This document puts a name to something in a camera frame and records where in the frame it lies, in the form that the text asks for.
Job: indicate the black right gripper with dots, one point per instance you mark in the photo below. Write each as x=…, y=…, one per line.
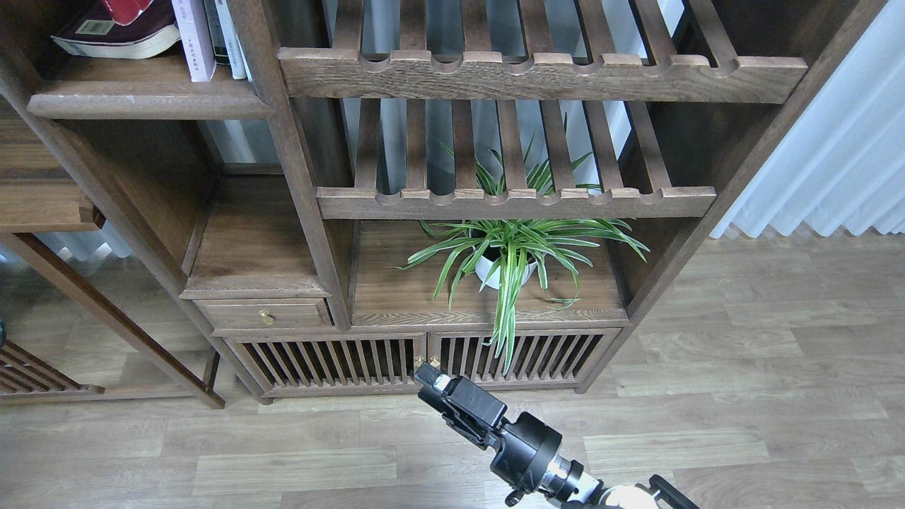
x=527, y=451

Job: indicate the pale lilac book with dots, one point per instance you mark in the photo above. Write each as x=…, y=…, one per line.
x=193, y=28

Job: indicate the red cover book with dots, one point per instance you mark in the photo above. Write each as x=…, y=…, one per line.
x=125, y=12

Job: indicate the maroon book white characters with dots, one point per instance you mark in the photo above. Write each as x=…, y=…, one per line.
x=94, y=33

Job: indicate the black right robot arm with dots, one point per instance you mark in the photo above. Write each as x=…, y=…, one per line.
x=634, y=496

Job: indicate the white plant pot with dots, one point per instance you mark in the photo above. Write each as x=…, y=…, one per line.
x=493, y=278

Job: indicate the green spider plant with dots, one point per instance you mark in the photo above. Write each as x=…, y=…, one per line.
x=544, y=239

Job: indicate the brass drawer knob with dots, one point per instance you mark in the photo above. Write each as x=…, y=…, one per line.
x=266, y=318

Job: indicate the dark wooden bookshelf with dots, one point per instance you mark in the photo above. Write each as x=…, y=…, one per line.
x=300, y=192

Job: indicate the white thin book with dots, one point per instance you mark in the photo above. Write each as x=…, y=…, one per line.
x=238, y=63

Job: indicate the green spine book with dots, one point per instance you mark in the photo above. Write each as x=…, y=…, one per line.
x=216, y=33

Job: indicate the wooden side rack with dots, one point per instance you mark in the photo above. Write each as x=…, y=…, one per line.
x=24, y=376

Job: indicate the white pleated curtain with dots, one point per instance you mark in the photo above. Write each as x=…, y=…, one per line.
x=842, y=163

